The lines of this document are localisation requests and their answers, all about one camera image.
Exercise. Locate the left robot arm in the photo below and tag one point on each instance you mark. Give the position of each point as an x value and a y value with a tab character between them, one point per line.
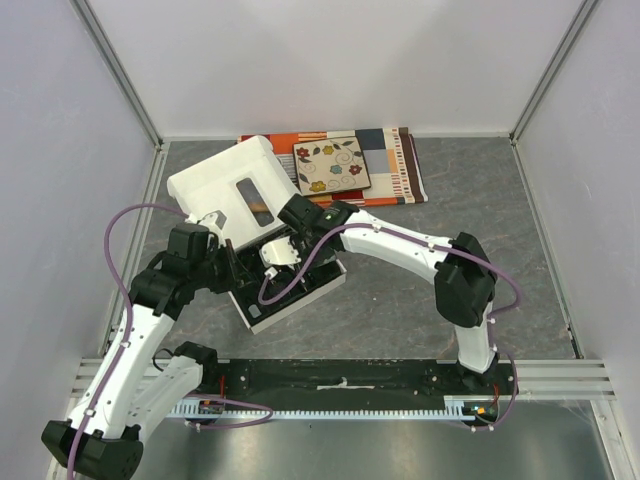
104	436

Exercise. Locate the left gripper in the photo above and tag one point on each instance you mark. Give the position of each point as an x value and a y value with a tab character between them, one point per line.
240	275

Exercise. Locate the white hair clipper kit box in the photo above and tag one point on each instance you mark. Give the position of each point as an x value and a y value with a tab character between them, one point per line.
250	186

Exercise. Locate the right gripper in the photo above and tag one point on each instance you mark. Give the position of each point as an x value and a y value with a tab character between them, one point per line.
302	241

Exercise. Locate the floral square plate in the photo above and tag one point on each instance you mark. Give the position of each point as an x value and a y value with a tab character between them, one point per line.
331	165

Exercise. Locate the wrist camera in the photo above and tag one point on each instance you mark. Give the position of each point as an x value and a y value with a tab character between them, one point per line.
214	221
280	252

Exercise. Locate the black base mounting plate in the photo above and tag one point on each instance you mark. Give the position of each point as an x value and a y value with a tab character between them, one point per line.
352	383

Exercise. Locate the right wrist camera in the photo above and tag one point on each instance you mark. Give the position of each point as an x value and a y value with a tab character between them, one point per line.
280	252

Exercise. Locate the grey cable duct rail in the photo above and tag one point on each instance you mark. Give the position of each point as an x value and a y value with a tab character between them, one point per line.
445	409

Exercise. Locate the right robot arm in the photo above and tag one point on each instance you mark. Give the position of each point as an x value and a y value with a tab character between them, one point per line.
458	269

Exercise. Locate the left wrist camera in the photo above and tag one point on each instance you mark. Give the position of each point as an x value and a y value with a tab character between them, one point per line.
214	221

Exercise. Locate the patchwork orange cloth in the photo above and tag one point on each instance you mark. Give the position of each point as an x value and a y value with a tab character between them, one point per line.
391	159

